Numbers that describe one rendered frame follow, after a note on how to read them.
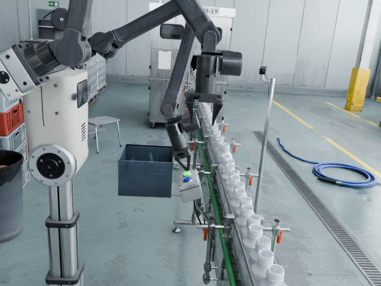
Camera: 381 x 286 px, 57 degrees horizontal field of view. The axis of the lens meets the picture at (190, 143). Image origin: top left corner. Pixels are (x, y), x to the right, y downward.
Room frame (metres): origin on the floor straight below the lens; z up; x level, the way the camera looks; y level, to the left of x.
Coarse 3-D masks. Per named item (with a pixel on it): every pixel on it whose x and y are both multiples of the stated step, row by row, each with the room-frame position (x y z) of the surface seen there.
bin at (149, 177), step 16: (128, 144) 2.16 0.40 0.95; (128, 160) 2.16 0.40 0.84; (144, 160) 2.16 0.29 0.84; (160, 160) 2.17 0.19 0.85; (128, 176) 1.86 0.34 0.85; (144, 176) 1.86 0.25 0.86; (160, 176) 1.87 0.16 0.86; (128, 192) 1.86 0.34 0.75; (144, 192) 1.86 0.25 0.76; (160, 192) 1.87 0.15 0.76
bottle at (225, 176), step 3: (228, 165) 1.32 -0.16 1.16; (231, 165) 1.32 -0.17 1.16; (234, 165) 1.31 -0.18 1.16; (225, 168) 1.30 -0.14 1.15; (228, 168) 1.29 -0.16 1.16; (231, 168) 1.29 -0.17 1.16; (234, 168) 1.30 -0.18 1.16; (225, 171) 1.30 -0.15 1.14; (228, 171) 1.29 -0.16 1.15; (222, 174) 1.31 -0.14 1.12; (225, 174) 1.29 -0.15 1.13; (228, 174) 1.29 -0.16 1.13; (222, 177) 1.29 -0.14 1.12; (225, 177) 1.29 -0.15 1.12; (228, 177) 1.28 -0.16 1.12; (225, 180) 1.28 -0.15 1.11; (222, 189) 1.29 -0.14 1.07; (222, 192) 1.29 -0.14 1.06; (222, 195) 1.29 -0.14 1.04; (222, 198) 1.28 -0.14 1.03; (219, 201) 1.30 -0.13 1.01; (222, 201) 1.28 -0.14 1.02
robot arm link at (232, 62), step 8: (208, 32) 0.99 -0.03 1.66; (208, 40) 0.99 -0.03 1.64; (216, 40) 1.00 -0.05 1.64; (208, 48) 0.99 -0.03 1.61; (224, 56) 1.02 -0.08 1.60; (232, 56) 1.02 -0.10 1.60; (240, 56) 1.02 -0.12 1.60; (224, 64) 1.01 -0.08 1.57; (232, 64) 1.01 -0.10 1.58; (240, 64) 1.01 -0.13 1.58; (224, 72) 1.02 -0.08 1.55; (232, 72) 1.02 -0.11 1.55; (240, 72) 1.02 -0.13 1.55
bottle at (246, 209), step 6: (246, 204) 0.97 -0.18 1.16; (240, 210) 0.96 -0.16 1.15; (246, 210) 0.94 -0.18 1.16; (252, 210) 0.95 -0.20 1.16; (240, 216) 0.95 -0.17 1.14; (246, 216) 0.94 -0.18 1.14; (240, 222) 0.94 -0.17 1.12; (240, 228) 0.93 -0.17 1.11; (234, 234) 0.95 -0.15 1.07; (240, 234) 0.93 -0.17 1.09; (234, 240) 0.95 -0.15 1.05
